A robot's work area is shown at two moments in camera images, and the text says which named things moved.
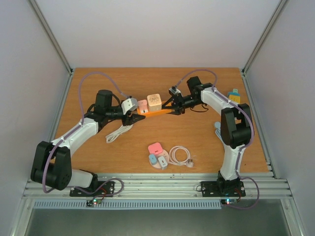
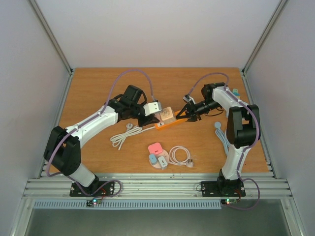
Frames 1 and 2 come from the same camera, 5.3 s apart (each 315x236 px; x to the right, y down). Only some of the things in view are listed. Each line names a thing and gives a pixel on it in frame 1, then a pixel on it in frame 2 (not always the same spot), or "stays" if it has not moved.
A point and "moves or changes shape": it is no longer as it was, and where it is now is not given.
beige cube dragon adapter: (154, 102) → (167, 115)
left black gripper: (131, 120) → (149, 121)
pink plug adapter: (143, 106) moves or changes shape
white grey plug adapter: (163, 162) stays
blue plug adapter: (153, 159) stays
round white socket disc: (166, 156) stays
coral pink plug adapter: (155, 148) stays
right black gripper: (177, 103) → (191, 112)
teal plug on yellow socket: (235, 92) stays
